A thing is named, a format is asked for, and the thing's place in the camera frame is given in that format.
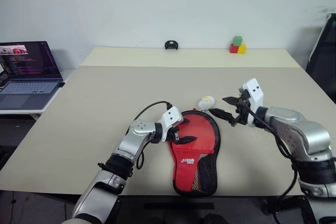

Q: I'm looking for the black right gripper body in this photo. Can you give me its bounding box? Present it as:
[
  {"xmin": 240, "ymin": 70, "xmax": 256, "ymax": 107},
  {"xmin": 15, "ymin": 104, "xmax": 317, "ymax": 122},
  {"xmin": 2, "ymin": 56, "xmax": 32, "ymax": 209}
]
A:
[{"xmin": 236, "ymin": 90, "xmax": 254, "ymax": 125}]

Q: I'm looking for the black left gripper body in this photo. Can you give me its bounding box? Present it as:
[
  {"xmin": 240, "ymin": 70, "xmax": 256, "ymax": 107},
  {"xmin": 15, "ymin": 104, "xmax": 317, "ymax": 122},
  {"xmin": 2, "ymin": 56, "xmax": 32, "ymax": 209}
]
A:
[{"xmin": 167, "ymin": 121, "xmax": 185, "ymax": 145}]

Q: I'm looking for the red and black paddle case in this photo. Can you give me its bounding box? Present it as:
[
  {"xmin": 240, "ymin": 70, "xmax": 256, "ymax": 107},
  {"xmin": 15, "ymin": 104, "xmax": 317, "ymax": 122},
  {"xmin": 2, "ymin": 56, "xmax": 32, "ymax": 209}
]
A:
[{"xmin": 166, "ymin": 110, "xmax": 222, "ymax": 198}]

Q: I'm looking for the small black clip object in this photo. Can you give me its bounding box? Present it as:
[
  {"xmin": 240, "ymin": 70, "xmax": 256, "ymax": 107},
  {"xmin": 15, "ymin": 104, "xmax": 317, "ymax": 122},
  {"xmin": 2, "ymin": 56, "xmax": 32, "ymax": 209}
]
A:
[{"xmin": 164, "ymin": 40, "xmax": 179, "ymax": 51}]

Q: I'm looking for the dark rounded shape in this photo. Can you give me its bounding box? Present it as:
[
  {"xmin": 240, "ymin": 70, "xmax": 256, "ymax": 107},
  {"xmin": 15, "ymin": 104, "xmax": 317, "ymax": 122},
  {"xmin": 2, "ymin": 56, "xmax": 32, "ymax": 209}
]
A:
[{"xmin": 202, "ymin": 213, "xmax": 227, "ymax": 224}]

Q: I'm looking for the black office chair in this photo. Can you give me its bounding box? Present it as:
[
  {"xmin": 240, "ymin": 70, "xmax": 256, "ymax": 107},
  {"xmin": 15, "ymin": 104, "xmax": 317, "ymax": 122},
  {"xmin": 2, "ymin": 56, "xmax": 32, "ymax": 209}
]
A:
[{"xmin": 306, "ymin": 13, "xmax": 336, "ymax": 104}]

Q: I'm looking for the white side table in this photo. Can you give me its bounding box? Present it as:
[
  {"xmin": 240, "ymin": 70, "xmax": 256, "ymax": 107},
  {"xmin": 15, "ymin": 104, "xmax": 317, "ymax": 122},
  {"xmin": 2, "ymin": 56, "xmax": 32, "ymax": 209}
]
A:
[{"xmin": 0, "ymin": 69, "xmax": 79, "ymax": 121}]

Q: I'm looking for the open grey laptop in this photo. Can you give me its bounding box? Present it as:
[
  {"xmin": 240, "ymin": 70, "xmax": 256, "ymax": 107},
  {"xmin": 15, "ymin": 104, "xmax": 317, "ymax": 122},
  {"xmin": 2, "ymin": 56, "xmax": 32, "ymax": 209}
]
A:
[{"xmin": 0, "ymin": 41, "xmax": 66, "ymax": 111}]

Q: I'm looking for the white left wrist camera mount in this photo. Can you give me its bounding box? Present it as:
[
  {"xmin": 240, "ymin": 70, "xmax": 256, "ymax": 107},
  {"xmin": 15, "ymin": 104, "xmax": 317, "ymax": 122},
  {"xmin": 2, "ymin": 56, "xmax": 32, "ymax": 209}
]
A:
[{"xmin": 160, "ymin": 106, "xmax": 184, "ymax": 141}]

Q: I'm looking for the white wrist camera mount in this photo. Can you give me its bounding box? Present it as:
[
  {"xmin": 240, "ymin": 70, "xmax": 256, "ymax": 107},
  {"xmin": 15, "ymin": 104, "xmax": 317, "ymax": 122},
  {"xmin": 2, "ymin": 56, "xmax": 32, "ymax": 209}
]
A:
[
  {"xmin": 238, "ymin": 78, "xmax": 264, "ymax": 127},
  {"xmin": 160, "ymin": 106, "xmax": 184, "ymax": 141}
]

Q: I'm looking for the white plush keychain toy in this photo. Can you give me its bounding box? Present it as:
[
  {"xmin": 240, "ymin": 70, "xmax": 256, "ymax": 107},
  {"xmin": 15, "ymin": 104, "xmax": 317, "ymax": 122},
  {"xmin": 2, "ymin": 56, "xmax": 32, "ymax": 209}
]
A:
[{"xmin": 197, "ymin": 95, "xmax": 216, "ymax": 111}]

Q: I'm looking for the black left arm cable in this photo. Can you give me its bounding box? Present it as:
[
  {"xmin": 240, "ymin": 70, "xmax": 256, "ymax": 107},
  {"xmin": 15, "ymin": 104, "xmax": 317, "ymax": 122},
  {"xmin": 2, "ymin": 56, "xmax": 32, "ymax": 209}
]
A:
[{"xmin": 133, "ymin": 100, "xmax": 173, "ymax": 171}]

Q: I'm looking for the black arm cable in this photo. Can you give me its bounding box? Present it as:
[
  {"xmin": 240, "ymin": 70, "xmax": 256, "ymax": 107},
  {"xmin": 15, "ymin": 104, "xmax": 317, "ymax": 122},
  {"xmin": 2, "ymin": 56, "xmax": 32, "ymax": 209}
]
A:
[
  {"xmin": 246, "ymin": 108, "xmax": 299, "ymax": 198},
  {"xmin": 133, "ymin": 100, "xmax": 173, "ymax": 171}
]

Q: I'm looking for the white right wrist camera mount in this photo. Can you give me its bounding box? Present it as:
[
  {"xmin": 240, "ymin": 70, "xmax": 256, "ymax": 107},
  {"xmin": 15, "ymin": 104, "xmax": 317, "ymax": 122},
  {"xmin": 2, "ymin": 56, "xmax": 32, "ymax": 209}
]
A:
[{"xmin": 238, "ymin": 78, "xmax": 264, "ymax": 127}]

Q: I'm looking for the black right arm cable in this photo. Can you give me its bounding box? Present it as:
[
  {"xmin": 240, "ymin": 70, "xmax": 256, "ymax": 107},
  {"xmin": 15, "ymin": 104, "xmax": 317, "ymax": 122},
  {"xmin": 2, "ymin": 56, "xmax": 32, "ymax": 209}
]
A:
[{"xmin": 246, "ymin": 108, "xmax": 299, "ymax": 198}]

